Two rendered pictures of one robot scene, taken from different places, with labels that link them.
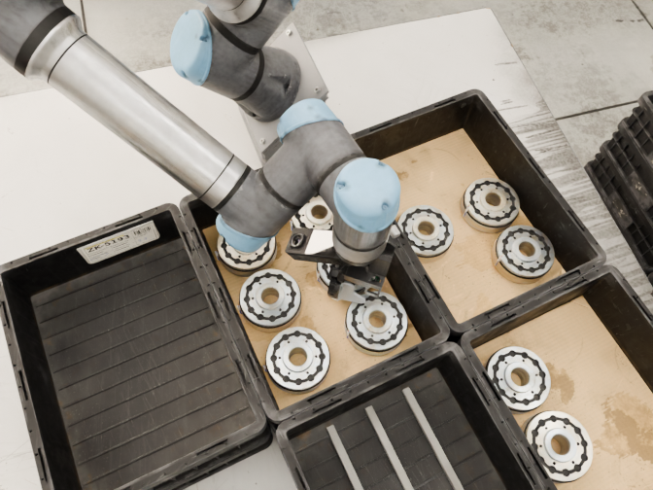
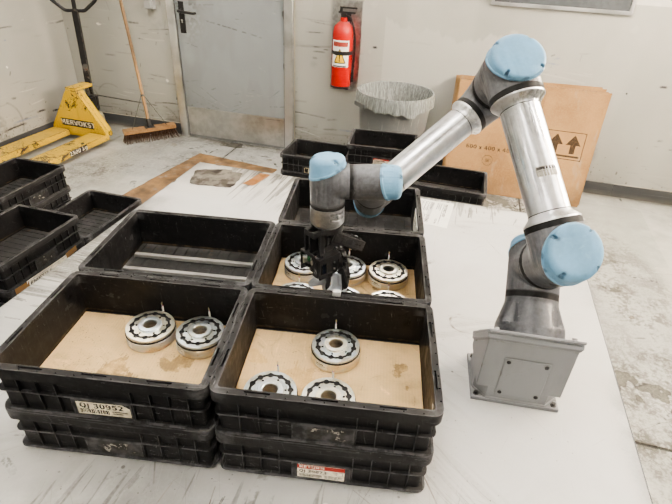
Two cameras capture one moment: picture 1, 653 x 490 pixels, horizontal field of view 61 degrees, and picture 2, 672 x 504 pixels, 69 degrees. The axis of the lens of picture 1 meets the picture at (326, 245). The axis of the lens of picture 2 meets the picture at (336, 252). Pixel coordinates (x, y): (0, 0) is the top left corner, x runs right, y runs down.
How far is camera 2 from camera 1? 121 cm
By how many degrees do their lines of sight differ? 74
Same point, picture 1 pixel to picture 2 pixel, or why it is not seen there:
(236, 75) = (511, 271)
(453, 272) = (294, 356)
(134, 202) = (470, 291)
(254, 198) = not seen: hidden behind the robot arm
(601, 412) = (134, 372)
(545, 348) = (198, 371)
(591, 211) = not seen: outside the picture
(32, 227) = (471, 256)
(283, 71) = (521, 314)
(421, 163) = (401, 391)
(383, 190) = (320, 157)
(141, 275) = not seen: hidden behind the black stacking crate
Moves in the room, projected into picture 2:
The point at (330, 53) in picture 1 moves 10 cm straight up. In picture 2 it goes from (613, 468) to (631, 437)
